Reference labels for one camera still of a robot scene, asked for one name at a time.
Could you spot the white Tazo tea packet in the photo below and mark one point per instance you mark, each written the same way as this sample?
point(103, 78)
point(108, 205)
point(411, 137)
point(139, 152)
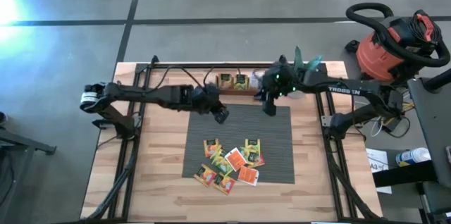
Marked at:
point(254, 79)

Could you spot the black floor stand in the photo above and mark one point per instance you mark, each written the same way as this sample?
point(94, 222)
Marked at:
point(24, 143)

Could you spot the white spray can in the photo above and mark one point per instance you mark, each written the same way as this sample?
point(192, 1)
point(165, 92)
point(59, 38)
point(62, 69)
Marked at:
point(414, 156)

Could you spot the black power adapter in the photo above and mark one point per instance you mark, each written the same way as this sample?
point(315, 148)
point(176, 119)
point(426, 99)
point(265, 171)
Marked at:
point(394, 127)

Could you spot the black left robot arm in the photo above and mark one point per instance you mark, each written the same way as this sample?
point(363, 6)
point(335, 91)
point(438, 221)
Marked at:
point(151, 95)

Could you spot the white paper sheet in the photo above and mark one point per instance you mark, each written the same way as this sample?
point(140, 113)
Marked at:
point(377, 157)

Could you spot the green plant in white pot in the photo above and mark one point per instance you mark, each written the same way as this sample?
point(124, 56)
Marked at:
point(310, 62)

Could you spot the mango tea sachet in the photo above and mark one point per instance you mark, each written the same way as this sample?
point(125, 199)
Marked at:
point(224, 183)

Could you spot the green lemon lime tea packet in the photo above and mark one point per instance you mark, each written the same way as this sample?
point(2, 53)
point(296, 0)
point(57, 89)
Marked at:
point(247, 155)
point(221, 163)
point(253, 144)

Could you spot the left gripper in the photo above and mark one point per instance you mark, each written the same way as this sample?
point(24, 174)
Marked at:
point(211, 104)

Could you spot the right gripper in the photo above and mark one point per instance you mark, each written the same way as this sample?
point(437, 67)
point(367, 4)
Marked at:
point(278, 85)

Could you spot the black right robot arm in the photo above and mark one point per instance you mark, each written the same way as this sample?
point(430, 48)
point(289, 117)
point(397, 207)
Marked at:
point(345, 90)

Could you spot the brown wooden tea organizer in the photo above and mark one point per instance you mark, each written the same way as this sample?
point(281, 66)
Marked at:
point(239, 92)

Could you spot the red peach tea packet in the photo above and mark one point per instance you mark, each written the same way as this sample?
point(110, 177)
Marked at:
point(260, 162)
point(205, 174)
point(211, 146)
point(225, 80)

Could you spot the orange black shop vacuum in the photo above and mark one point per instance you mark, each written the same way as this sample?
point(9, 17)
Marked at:
point(384, 55)

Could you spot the dark grey woven placemat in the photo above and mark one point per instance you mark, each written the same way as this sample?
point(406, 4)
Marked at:
point(282, 146)

